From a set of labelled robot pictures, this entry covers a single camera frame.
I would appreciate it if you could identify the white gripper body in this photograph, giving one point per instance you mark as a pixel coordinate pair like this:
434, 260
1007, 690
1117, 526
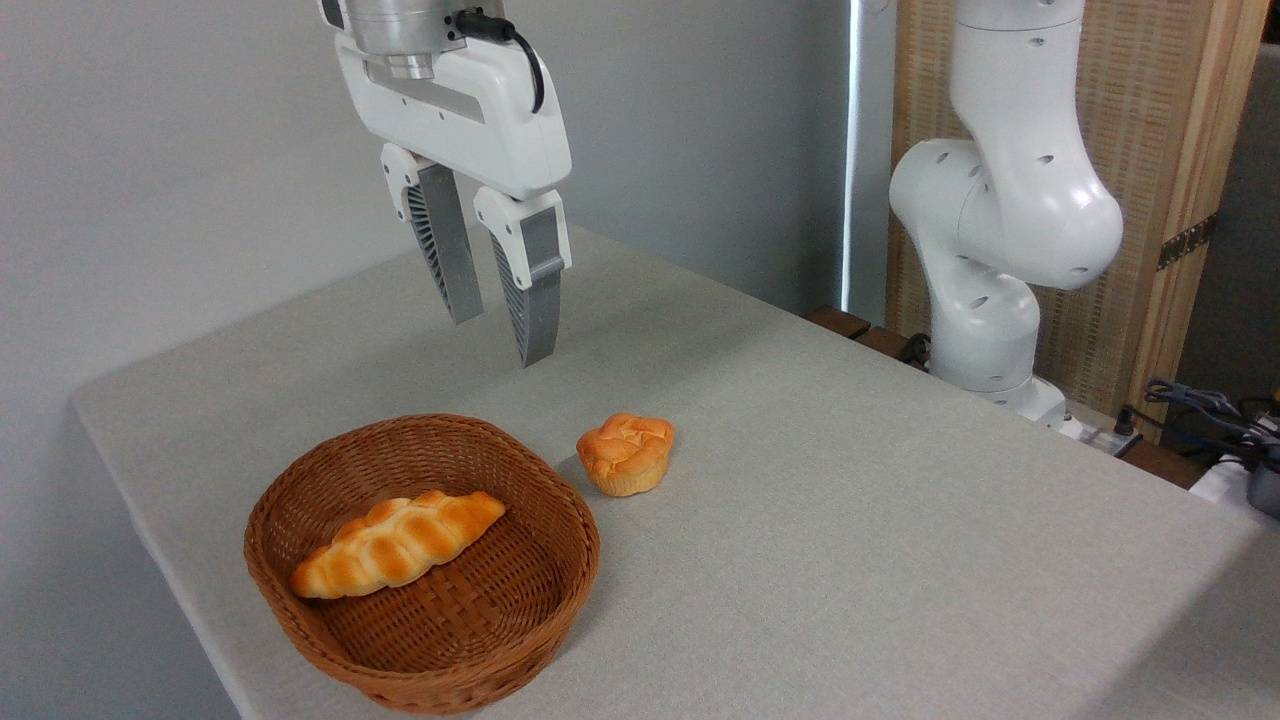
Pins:
480, 130

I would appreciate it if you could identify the wooden rattan folding screen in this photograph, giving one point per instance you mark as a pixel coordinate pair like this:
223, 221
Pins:
1130, 120

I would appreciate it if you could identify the dark metal screen hinge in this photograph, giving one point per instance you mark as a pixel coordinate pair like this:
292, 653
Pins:
1187, 242

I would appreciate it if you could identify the brown wicker basket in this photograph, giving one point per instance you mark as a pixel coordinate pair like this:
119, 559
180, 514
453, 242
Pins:
450, 620

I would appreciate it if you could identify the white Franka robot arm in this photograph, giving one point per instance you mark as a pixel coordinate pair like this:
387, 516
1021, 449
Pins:
1020, 200

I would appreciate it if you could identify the grey tablecloth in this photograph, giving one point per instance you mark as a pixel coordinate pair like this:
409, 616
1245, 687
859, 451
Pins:
850, 560

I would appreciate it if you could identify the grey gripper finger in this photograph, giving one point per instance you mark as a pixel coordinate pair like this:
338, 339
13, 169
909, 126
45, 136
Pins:
535, 290
450, 260

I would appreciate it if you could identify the braided golden bread loaf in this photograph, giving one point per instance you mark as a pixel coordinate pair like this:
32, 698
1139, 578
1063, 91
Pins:
400, 545

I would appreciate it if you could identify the muffin-shaped orange bread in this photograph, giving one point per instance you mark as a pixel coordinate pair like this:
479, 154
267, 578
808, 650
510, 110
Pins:
625, 455

